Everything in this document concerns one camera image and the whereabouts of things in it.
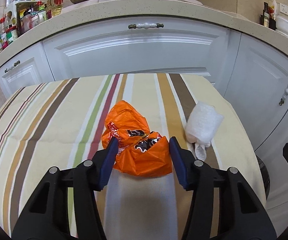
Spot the drawer handle centre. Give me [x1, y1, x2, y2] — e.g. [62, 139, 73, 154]
[128, 23, 164, 29]

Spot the orange printed plastic bag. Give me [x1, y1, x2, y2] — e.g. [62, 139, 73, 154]
[101, 100, 172, 177]

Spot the white bowl stack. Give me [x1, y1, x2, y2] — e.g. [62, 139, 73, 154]
[276, 16, 288, 37]

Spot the cooking oil bottle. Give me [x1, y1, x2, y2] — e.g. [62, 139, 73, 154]
[50, 0, 63, 17]

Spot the white crumpled paper towel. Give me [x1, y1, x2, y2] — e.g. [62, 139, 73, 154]
[184, 101, 224, 161]

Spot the striped tablecloth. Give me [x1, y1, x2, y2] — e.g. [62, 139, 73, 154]
[0, 73, 266, 239]

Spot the white wall socket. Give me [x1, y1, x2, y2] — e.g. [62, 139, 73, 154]
[279, 3, 288, 15]

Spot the white spice rack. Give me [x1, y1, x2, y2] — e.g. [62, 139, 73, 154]
[4, 1, 47, 36]

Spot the drawer handle left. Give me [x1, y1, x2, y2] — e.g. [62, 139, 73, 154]
[4, 61, 20, 73]

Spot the dark sauce bottle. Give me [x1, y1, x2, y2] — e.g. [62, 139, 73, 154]
[263, 2, 270, 27]

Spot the red-lidded jar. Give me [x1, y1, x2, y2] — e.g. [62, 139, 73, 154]
[6, 25, 18, 44]

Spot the cabinet door handle left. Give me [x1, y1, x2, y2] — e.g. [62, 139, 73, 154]
[279, 85, 288, 106]

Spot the drawer handle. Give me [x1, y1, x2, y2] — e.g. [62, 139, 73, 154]
[4, 61, 20, 73]
[128, 23, 164, 29]

